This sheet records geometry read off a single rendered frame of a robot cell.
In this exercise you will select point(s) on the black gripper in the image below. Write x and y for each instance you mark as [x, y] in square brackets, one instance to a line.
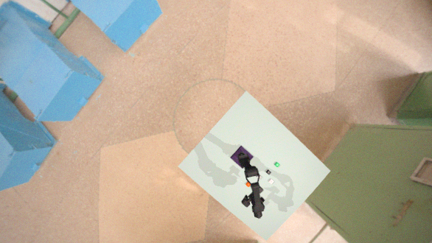
[246, 200]

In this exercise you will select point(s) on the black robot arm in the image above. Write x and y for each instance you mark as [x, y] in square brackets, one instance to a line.
[251, 171]

